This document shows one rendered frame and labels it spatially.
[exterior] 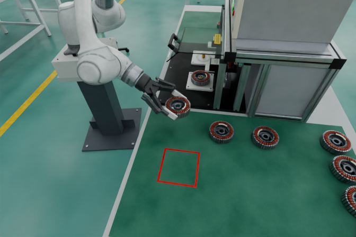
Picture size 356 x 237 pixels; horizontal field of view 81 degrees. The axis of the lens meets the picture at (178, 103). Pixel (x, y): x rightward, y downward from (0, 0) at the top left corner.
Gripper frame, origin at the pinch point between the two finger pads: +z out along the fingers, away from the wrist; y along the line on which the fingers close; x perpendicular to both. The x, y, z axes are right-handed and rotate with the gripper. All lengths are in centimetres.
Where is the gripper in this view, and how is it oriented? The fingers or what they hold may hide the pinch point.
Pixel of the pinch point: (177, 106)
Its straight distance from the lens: 92.1
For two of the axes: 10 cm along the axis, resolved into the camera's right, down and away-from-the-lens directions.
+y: -3.6, 6.6, -6.7
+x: 4.6, -5.0, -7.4
